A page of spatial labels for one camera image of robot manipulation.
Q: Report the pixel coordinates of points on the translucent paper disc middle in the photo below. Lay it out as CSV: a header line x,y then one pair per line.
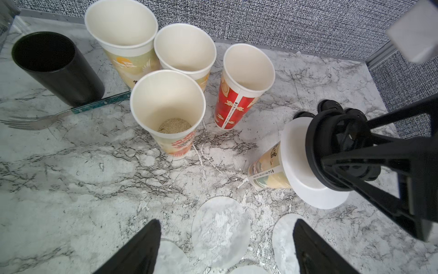
x,y
221,232

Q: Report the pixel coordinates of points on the black lid left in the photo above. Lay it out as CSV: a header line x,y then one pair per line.
x,y
303,114

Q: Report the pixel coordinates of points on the black lid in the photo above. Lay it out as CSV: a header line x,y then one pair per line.
x,y
332,132
327,104
303,114

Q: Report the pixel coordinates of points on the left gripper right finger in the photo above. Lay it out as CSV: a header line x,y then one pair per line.
x,y
314,255

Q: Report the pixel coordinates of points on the black lid front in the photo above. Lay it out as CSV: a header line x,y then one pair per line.
x,y
332,132

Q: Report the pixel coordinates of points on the translucent paper disc right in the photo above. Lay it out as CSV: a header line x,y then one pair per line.
x,y
283,244

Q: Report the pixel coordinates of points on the black lid back right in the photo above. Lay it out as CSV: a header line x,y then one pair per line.
x,y
327,104

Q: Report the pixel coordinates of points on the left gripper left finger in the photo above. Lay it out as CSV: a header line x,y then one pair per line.
x,y
138,255

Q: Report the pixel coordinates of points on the black cylindrical cup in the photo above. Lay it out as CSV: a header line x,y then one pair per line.
x,y
54,61

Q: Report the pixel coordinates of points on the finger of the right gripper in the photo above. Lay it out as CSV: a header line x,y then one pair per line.
x,y
398,176

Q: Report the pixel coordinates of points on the translucent paper disc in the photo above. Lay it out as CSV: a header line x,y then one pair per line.
x,y
221,232
171,259
283,244

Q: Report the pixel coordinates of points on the translucent paper disc left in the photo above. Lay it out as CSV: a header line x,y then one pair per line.
x,y
171,259

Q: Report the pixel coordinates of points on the red paper cup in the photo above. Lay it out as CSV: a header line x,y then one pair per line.
x,y
247,74

